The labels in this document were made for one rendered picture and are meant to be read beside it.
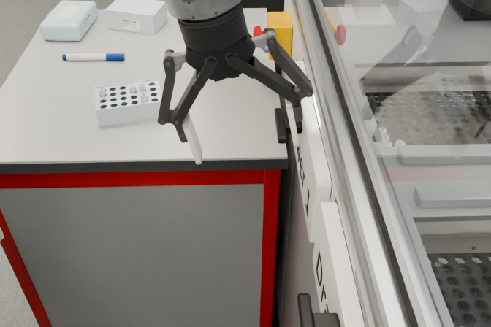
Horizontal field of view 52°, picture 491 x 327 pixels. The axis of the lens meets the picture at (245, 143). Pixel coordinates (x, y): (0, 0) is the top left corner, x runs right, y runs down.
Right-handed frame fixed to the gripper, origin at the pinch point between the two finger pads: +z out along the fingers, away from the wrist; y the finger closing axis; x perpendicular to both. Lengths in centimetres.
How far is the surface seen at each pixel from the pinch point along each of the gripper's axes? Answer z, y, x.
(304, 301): -0.3, 5.1, -25.8
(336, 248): -1.1, 9.1, -20.9
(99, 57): 6, -33, 47
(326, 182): -0.8, 9.5, -11.0
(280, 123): -0.3, 5.1, 2.5
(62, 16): 0, -44, 61
